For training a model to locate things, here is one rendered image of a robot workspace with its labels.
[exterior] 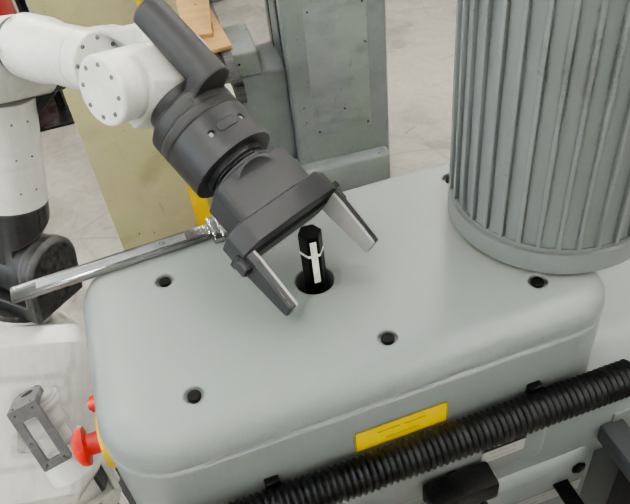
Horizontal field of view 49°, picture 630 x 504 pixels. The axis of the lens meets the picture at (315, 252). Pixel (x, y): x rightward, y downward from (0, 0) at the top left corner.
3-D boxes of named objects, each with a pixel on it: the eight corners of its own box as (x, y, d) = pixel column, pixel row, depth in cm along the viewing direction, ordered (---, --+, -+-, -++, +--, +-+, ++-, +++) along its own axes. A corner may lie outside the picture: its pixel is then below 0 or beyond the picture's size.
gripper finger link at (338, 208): (375, 241, 64) (330, 192, 65) (364, 255, 67) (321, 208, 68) (387, 231, 65) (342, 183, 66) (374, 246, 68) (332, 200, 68)
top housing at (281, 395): (150, 567, 63) (96, 477, 53) (116, 357, 82) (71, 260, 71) (599, 400, 72) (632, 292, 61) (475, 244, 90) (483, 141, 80)
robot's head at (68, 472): (45, 474, 93) (58, 494, 85) (4, 412, 90) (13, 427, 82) (89, 443, 95) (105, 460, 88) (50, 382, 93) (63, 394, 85)
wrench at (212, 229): (13, 312, 67) (10, 306, 66) (11, 285, 69) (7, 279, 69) (253, 232, 72) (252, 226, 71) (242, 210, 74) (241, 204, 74)
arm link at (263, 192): (321, 217, 71) (245, 134, 73) (351, 168, 63) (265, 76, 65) (228, 286, 65) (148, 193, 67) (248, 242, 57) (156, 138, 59)
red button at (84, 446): (81, 477, 70) (68, 455, 67) (78, 444, 73) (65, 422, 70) (114, 465, 70) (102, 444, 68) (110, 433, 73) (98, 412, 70)
